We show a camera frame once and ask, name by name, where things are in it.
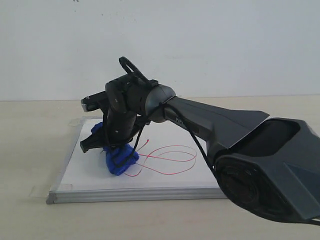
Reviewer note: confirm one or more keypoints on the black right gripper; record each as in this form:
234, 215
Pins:
115, 130

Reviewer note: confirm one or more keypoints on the blue microfibre cloth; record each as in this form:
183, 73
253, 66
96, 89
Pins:
119, 159

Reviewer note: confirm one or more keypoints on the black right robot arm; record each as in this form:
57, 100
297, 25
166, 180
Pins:
269, 166

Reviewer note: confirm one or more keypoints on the white aluminium-framed whiteboard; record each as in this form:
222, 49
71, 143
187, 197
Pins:
170, 167

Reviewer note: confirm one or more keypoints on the clear tape far-left corner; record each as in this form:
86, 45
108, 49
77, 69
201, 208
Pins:
76, 122

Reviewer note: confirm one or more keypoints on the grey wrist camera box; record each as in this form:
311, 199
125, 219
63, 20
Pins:
94, 102

